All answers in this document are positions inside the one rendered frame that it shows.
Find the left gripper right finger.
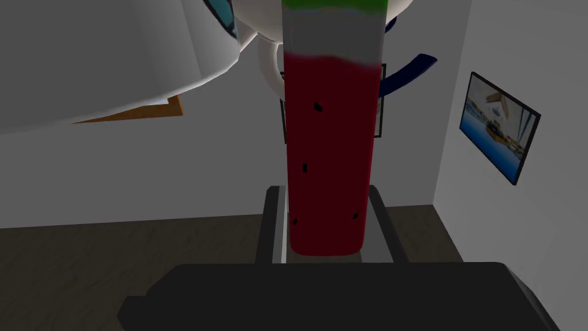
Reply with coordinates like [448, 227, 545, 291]
[361, 186, 410, 264]

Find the blue framed wall picture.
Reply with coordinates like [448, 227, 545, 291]
[459, 71, 543, 187]

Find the orange wooden board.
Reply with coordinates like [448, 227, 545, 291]
[72, 94, 184, 125]

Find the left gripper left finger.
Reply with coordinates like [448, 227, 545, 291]
[254, 186, 289, 265]

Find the red watermelon slice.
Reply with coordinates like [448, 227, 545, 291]
[281, 0, 389, 257]

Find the dark blue curved bar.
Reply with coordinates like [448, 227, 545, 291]
[378, 53, 439, 98]

